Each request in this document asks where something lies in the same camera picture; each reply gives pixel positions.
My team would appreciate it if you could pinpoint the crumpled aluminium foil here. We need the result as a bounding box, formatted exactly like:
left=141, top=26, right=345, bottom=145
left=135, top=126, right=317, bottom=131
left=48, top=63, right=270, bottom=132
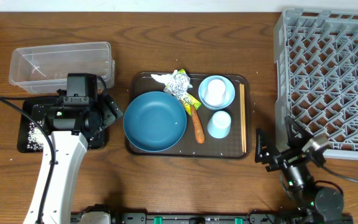
left=166, top=69, right=193, bottom=100

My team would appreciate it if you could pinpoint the wooden chopstick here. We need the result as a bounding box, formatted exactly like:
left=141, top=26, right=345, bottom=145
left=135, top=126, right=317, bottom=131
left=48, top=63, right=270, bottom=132
left=239, top=83, right=246, bottom=153
left=240, top=83, right=247, bottom=153

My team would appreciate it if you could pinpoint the orange carrot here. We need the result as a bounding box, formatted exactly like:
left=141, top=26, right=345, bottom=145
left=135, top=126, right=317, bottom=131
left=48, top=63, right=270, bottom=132
left=190, top=105, right=205, bottom=144

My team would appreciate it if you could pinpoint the pile of white rice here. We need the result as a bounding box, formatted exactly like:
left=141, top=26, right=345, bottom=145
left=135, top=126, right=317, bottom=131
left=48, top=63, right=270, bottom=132
left=26, top=105, right=46, bottom=152

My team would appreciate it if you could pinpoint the grey dishwasher rack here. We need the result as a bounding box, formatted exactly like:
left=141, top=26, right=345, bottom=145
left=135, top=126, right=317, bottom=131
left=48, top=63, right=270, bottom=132
left=273, top=8, right=358, bottom=161

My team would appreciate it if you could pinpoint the light blue cup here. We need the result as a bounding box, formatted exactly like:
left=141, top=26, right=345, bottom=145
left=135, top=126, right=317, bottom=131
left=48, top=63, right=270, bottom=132
left=207, top=111, right=231, bottom=139

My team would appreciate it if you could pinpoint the brown serving tray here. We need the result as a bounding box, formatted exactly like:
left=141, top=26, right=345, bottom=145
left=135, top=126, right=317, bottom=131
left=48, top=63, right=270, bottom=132
left=125, top=72, right=252, bottom=159

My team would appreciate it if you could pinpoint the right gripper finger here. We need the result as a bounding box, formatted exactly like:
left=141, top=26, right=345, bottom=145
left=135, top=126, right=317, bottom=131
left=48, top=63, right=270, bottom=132
left=255, top=128, right=279, bottom=164
left=285, top=116, right=311, bottom=148

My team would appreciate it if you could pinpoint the crumpled white tissue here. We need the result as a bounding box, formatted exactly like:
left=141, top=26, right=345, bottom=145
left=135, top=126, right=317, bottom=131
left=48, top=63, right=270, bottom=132
left=150, top=74, right=174, bottom=86

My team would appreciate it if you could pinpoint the small light blue saucer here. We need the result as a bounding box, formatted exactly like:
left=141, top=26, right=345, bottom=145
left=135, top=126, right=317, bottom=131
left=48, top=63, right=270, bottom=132
left=198, top=75, right=235, bottom=110

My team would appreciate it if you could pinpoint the wooden chopstick right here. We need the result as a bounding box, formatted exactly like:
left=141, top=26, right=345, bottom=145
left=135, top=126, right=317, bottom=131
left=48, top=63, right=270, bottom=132
left=240, top=83, right=247, bottom=153

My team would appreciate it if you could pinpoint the clear plastic bin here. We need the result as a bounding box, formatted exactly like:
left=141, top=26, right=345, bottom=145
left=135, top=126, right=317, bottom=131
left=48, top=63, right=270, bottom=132
left=9, top=42, right=115, bottom=94

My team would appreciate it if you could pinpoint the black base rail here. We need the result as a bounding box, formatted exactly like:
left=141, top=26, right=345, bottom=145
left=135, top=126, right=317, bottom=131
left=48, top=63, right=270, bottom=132
left=70, top=203, right=354, bottom=224

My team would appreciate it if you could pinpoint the white cup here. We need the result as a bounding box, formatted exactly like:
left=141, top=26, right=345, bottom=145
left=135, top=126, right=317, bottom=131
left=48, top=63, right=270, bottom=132
left=204, top=78, right=226, bottom=107

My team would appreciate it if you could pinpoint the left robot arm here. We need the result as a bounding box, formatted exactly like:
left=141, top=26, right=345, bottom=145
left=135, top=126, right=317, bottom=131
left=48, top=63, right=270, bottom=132
left=23, top=90, right=123, bottom=223

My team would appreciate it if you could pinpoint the large blue plate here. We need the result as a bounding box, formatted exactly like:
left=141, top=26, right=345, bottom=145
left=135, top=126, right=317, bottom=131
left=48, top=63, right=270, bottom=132
left=123, top=91, right=187, bottom=152

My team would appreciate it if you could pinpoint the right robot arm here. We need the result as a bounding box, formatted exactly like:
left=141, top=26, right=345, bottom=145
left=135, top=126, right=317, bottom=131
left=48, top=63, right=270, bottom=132
left=255, top=116, right=344, bottom=223

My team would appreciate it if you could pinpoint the wooden chopstick left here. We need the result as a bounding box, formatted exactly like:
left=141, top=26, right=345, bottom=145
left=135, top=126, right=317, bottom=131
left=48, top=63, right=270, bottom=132
left=239, top=83, right=246, bottom=153

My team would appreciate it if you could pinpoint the black plastic tray bin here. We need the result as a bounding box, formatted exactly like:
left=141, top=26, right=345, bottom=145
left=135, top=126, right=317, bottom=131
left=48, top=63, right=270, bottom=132
left=17, top=96, right=106, bottom=153

